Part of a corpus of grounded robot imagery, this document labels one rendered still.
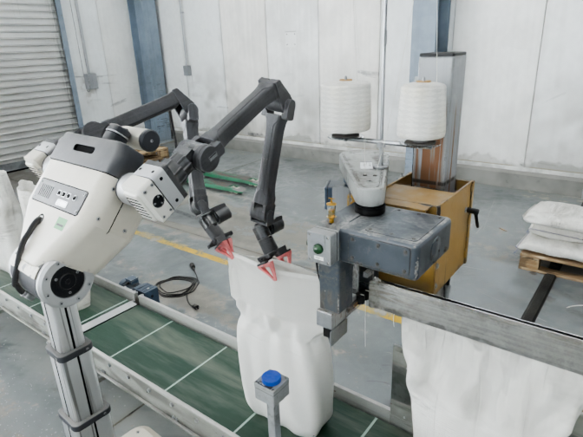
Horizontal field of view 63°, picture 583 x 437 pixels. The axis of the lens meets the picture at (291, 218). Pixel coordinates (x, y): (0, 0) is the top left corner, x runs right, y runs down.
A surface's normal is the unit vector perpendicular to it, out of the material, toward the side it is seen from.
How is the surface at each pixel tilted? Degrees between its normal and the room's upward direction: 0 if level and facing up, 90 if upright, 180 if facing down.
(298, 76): 90
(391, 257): 90
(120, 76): 90
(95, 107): 90
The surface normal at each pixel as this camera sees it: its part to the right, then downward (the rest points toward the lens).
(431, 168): -0.60, 0.30
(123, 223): 0.77, 0.20
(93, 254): 0.43, 0.66
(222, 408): -0.04, -0.94
